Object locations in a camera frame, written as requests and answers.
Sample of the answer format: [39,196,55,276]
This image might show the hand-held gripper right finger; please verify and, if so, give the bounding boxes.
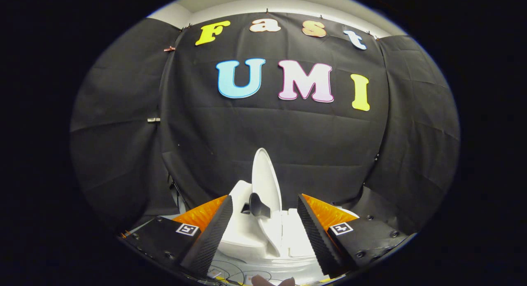
[297,195,408,278]

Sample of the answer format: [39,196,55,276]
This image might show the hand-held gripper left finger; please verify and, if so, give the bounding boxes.
[119,195,233,277]

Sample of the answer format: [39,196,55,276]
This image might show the black lid pull tab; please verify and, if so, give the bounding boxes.
[249,193,271,219]

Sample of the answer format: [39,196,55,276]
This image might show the white toilet lid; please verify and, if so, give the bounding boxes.
[251,148,284,258]

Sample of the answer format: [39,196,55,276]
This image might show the white toilet bowl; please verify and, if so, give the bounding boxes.
[214,207,359,285]

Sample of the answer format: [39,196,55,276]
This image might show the black backdrop cloth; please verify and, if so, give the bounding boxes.
[70,12,459,237]

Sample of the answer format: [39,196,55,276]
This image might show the thin black cables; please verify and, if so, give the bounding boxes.
[209,259,273,285]

